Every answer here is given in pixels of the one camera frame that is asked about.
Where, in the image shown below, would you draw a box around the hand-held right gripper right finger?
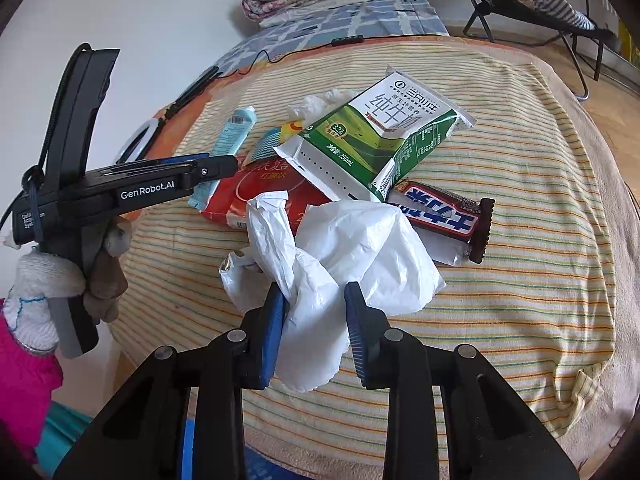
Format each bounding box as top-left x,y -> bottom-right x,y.
344,281 -> 581,480

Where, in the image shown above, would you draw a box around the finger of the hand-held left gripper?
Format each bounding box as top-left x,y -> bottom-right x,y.
116,152 -> 212,173
187,155 -> 240,184

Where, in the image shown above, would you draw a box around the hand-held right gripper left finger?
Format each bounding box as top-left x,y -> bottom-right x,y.
52,282 -> 288,480

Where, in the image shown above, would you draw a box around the red medicine box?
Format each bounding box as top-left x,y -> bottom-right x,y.
200,156 -> 334,237

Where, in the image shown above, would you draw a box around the light blue tube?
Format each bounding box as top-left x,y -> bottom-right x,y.
187,106 -> 258,210

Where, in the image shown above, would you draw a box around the white colourful plastic bag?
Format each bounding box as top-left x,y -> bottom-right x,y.
247,120 -> 309,167

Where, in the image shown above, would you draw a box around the person's left forearm pink sleeve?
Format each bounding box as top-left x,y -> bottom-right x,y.
0,300 -> 63,463

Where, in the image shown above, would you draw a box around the person's left hand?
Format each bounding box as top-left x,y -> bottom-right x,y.
2,217 -> 133,353

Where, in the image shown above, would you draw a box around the black tripod stick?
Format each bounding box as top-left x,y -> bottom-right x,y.
160,65 -> 222,122

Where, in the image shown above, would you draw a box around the brown chocolate bar wrapper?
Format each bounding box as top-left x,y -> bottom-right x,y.
387,180 -> 497,267

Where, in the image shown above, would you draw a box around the green white milk carton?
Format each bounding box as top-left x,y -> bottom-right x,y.
273,65 -> 478,204

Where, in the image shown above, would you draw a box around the blue plaid sheet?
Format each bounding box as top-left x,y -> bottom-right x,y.
215,0 -> 451,79

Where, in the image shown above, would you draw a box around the striped blanket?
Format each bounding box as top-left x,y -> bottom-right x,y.
107,40 -> 619,457

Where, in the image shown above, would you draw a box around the person's teal pants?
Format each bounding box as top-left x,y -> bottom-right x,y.
32,402 -> 96,468

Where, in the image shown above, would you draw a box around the black folding chair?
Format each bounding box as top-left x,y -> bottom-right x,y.
450,0 -> 619,99

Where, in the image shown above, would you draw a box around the striped grey cloth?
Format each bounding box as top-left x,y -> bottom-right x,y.
529,0 -> 599,34

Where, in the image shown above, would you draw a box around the white ring light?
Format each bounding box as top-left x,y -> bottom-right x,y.
115,116 -> 169,164

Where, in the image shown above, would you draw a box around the black cable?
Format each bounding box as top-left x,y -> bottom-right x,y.
220,33 -> 451,78

